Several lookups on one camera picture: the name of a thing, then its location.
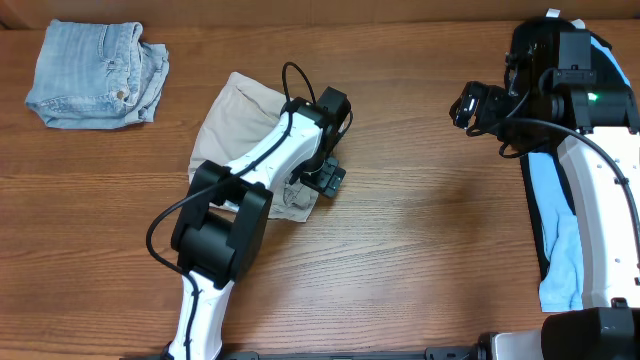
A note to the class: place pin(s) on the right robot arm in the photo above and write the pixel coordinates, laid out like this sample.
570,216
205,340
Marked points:
602,332

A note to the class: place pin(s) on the light blue garment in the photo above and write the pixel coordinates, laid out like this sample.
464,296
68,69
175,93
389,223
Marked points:
562,288

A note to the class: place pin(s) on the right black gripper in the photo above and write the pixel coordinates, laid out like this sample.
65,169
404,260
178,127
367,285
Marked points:
490,99

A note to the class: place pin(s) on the white garment tag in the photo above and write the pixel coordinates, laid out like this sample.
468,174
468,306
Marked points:
553,13

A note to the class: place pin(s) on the folded light blue jeans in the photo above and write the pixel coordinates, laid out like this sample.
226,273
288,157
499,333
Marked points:
97,76

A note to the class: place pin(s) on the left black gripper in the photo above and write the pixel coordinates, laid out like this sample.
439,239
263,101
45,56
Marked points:
326,178

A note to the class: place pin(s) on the black garment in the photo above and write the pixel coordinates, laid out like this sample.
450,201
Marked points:
576,105

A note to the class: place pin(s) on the beige khaki shorts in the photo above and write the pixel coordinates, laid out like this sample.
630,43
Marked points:
248,119

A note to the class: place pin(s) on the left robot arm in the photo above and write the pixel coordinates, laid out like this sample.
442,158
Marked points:
221,225

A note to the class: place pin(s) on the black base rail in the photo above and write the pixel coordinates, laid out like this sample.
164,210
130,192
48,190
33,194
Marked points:
345,356

